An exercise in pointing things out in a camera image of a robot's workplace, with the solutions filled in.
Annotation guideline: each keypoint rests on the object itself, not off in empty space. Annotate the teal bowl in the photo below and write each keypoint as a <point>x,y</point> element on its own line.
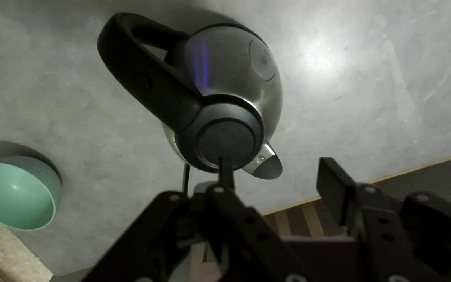
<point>14,194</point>

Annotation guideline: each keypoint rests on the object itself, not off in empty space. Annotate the black kettle lid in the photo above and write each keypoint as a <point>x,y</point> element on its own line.
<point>225,136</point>

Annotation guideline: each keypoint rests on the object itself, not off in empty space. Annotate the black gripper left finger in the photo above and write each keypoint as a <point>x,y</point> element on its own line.
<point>219,235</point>

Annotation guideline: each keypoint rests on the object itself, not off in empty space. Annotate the stainless steel electric kettle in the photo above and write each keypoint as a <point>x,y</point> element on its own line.
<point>225,62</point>

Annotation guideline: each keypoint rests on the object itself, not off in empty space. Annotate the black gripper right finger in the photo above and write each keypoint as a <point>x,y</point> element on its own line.
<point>402,235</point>

